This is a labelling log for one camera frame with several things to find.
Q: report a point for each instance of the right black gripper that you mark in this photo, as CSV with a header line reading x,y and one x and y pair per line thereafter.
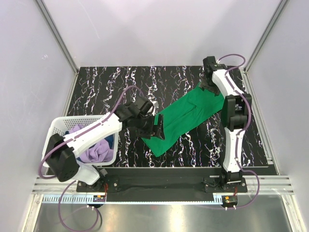
x,y
214,89

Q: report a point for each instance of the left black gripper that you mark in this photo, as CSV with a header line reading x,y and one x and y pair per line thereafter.
x,y
156,129

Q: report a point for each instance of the green t shirt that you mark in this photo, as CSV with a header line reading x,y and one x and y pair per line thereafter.
x,y
183,115

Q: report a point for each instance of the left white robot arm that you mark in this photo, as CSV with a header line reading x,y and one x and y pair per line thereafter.
x,y
62,151

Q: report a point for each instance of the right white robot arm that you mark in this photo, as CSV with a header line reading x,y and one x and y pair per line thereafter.
x,y
235,118

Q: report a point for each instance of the dark blue t shirt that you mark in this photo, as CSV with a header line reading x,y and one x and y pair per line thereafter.
x,y
110,140

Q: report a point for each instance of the lilac t shirt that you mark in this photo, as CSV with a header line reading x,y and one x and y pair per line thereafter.
x,y
99,152

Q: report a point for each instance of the left orange connector box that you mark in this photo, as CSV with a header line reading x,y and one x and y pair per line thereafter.
x,y
99,198

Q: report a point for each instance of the orange connector box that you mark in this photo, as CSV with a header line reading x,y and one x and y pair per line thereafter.
x,y
230,199
99,198

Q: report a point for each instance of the right orange connector box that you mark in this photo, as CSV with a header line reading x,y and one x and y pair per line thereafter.
x,y
230,199

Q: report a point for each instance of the white plastic laundry basket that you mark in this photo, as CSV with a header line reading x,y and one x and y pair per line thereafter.
x,y
55,125

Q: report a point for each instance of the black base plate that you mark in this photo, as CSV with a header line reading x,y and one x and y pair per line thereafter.
x,y
162,184

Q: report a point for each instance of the left aluminium frame post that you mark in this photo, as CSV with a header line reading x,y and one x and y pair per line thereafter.
x,y
56,34

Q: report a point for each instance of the aluminium frame post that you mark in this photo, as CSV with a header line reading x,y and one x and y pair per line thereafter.
x,y
56,34
266,33

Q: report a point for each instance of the white slotted cable duct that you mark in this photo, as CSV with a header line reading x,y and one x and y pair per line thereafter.
x,y
88,199

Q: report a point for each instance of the right aluminium frame post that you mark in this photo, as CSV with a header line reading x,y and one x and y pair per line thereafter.
x,y
266,33

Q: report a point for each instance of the aluminium front rail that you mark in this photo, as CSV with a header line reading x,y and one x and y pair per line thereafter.
x,y
269,184

